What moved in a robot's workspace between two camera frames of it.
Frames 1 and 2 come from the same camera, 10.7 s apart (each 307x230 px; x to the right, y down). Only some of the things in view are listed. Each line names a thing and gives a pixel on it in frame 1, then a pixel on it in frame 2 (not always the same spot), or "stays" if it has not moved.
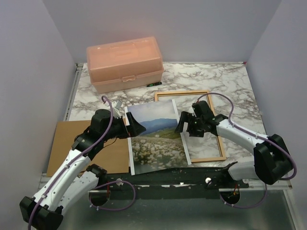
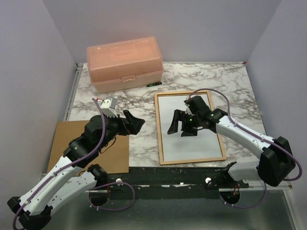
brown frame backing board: (113, 156) stays
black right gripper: (185, 117) stays
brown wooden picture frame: (193, 93) stays
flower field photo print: (158, 147) to (206, 144)
